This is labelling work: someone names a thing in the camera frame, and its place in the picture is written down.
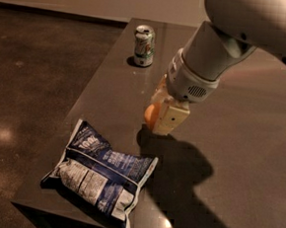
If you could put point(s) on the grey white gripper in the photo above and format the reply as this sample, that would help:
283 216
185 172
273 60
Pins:
186 80

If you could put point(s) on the orange fruit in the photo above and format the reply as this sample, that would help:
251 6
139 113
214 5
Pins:
151 115

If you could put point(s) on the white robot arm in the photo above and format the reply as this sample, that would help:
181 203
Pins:
235 28

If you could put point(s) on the blue chip bag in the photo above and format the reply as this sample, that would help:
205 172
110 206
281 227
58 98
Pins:
109 180

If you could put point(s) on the green soda can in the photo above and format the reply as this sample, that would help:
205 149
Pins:
144 45

